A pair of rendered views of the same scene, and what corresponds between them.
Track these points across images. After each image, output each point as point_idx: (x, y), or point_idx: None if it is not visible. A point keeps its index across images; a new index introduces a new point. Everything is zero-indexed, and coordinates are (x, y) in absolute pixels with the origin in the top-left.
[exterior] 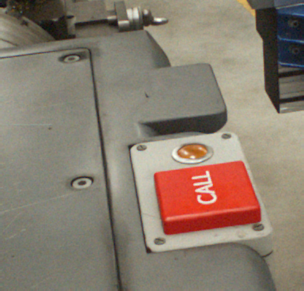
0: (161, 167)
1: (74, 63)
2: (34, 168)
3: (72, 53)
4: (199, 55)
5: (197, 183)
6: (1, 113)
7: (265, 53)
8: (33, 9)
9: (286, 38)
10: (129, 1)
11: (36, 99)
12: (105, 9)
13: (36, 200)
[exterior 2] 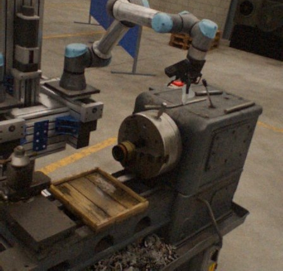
0: (175, 86)
1: (159, 94)
2: None
3: (156, 95)
4: None
5: (178, 83)
6: (177, 96)
7: (6, 157)
8: (36, 178)
9: (22, 140)
10: None
11: (171, 95)
12: (0, 182)
13: None
